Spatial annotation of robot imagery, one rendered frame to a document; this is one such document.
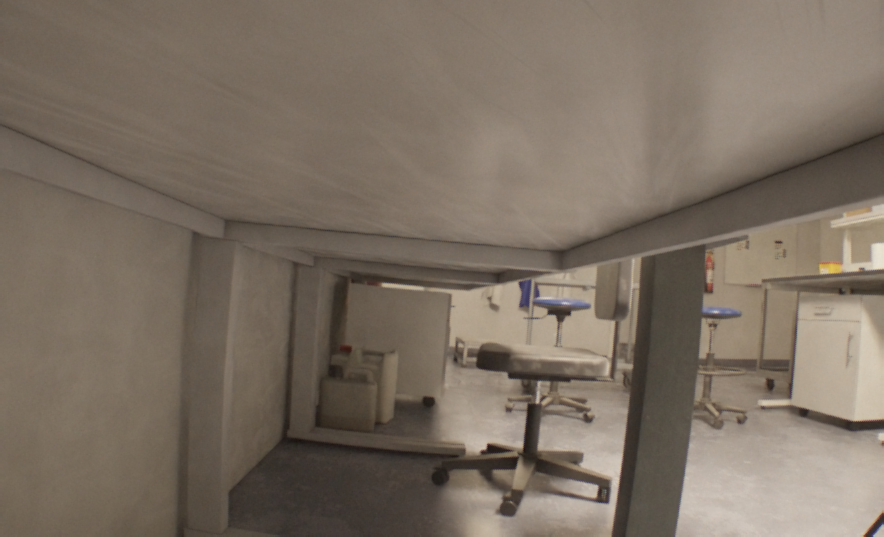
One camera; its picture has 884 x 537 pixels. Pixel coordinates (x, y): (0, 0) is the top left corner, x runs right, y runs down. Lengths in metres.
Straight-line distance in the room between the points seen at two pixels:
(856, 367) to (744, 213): 2.99
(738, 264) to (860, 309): 4.31
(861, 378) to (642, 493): 2.40
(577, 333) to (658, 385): 5.56
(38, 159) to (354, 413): 2.04
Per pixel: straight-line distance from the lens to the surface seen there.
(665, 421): 1.25
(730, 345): 7.61
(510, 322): 6.60
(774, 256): 7.97
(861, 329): 3.49
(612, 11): 0.24
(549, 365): 1.68
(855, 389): 3.50
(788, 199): 0.47
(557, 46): 0.27
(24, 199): 0.79
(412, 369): 3.20
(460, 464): 1.89
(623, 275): 1.71
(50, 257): 0.84
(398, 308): 3.18
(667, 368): 1.24
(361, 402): 2.50
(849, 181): 0.41
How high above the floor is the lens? 0.62
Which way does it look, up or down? 7 degrees up
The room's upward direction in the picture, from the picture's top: 5 degrees clockwise
